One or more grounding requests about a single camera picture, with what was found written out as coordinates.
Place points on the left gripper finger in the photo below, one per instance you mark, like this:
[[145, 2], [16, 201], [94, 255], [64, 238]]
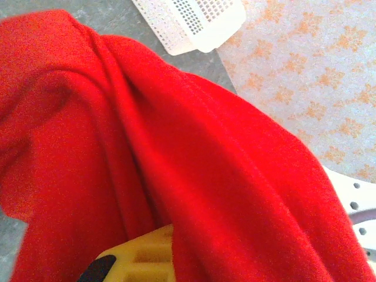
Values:
[[141, 258]]

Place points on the red t-shirt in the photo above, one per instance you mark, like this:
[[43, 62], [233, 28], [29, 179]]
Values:
[[176, 147]]

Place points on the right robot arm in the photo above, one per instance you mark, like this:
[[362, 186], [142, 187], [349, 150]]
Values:
[[364, 199]]

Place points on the white plastic mesh basket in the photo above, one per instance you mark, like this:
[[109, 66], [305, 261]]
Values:
[[217, 38]]

